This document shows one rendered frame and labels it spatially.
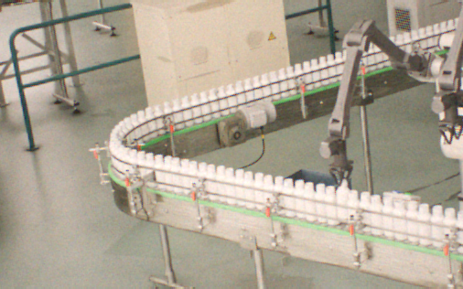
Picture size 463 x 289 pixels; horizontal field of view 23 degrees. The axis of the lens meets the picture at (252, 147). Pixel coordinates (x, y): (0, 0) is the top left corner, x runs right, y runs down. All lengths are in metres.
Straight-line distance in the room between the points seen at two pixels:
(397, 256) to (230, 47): 4.68
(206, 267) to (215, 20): 2.65
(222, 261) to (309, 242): 2.15
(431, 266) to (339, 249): 0.46
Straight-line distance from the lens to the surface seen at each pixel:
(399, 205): 4.60
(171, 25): 8.79
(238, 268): 6.91
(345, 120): 4.67
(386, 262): 4.71
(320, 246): 4.90
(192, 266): 7.02
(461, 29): 4.52
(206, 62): 8.99
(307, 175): 5.66
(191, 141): 6.40
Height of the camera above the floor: 2.95
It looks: 19 degrees down
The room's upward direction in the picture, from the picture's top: 7 degrees counter-clockwise
